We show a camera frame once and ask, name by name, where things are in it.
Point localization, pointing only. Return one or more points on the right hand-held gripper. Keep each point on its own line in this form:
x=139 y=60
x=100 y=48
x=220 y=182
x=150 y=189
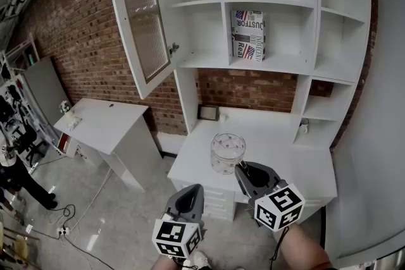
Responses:
x=278 y=207

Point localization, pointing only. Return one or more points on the person's right forearm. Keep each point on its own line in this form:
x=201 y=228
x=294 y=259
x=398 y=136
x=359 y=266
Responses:
x=303 y=249

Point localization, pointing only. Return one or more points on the clear packet on table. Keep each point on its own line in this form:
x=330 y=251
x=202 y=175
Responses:
x=73 y=122

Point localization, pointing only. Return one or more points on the white metal storage rack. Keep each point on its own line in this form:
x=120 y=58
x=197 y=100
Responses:
x=12 y=98

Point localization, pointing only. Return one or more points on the small flower vase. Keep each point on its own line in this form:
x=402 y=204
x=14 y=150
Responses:
x=64 y=107

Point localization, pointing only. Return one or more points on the small white ornament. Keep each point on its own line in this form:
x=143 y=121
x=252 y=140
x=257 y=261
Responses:
x=305 y=126

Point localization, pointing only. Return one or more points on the person's white shoe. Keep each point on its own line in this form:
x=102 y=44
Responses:
x=201 y=260

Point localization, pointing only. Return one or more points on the red and white box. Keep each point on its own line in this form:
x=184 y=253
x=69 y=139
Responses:
x=64 y=142

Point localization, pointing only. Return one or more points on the white power strip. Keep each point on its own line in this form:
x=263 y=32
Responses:
x=63 y=231

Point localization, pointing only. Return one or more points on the white side table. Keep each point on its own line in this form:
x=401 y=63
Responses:
x=104 y=126

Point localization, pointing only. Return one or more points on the white wooden shelf unit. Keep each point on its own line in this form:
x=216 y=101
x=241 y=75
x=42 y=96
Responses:
x=202 y=3

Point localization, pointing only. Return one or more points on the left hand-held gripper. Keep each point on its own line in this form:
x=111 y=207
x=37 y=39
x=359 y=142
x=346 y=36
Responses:
x=177 y=235

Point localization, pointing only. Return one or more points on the white desk with drawers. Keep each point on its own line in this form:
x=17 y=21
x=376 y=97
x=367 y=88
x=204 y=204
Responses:
x=284 y=148

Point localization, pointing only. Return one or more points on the clear patterned glass cup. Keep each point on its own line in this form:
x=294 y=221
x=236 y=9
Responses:
x=228 y=151

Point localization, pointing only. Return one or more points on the grey upright panel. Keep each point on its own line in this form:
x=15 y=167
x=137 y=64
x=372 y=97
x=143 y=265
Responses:
x=44 y=88

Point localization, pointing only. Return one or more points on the ribbed glass cabinet door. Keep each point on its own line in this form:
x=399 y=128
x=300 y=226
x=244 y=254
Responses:
x=144 y=19

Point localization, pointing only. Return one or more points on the flag print book box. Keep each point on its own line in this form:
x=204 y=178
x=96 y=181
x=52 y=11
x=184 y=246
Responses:
x=248 y=36

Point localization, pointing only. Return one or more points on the black office chair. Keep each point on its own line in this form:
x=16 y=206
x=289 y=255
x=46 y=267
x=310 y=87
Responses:
x=28 y=143

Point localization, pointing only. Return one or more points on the person's left forearm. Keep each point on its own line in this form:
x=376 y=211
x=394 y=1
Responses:
x=167 y=263

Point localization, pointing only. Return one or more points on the small dark picture frame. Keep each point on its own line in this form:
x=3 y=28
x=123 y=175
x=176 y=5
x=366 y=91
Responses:
x=208 y=112

